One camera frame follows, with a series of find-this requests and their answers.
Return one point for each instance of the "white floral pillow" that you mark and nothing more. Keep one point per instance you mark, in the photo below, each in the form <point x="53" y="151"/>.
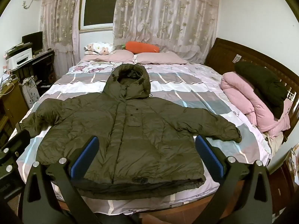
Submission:
<point x="98" y="47"/>

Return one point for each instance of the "olive green hooded jacket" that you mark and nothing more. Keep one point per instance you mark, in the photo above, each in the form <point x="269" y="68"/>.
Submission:
<point x="140" y="133"/>

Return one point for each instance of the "white printer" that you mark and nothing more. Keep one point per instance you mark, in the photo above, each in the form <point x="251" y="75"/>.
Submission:
<point x="21" y="57"/>

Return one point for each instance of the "pink floral lace curtain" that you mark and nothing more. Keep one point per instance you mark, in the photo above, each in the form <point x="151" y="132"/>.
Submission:
<point x="168" y="16"/>
<point x="58" y="28"/>

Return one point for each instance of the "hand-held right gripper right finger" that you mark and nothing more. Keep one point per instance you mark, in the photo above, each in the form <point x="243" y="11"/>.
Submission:
<point x="209" y="156"/>

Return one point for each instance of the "dark wooden bed frame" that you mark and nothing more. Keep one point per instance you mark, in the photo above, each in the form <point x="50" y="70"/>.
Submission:
<point x="222" y="51"/>

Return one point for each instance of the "pink pillow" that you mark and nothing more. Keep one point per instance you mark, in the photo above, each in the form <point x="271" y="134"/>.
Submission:
<point x="161" y="58"/>
<point x="112" y="56"/>

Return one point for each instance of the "black folded garment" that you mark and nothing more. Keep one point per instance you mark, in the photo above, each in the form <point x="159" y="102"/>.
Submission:
<point x="264" y="84"/>

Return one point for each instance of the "white printed storage box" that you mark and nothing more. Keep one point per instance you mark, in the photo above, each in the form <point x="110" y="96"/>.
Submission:
<point x="30" y="95"/>

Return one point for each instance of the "black desk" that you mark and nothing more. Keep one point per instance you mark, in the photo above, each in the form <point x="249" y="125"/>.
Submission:
<point x="44" y="63"/>

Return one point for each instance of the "brown wooden cabinet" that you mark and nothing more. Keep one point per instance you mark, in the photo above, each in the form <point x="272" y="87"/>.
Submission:
<point x="11" y="107"/>

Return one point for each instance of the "patterned checked bed sheet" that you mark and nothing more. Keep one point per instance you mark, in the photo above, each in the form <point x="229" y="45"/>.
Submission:
<point x="186" y="93"/>

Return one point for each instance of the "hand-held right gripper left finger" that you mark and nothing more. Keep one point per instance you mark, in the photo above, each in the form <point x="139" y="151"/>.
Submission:
<point x="85" y="158"/>

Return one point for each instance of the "black computer monitor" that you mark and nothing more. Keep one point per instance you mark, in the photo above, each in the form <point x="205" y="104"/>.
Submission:
<point x="32" y="39"/>

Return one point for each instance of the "orange carrot plush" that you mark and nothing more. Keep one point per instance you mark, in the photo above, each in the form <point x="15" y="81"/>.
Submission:
<point x="142" y="46"/>

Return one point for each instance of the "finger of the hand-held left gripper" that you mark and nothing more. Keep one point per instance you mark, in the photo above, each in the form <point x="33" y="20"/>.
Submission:
<point x="19" y="140"/>

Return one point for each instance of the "folded pink quilt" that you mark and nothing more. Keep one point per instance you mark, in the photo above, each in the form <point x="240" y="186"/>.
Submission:
<point x="245" y="98"/>

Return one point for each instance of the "dark window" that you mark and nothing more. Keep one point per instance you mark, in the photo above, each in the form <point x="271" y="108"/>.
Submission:
<point x="100" y="4"/>

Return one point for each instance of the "wooden nightstand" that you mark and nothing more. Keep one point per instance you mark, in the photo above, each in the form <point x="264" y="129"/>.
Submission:
<point x="280" y="182"/>

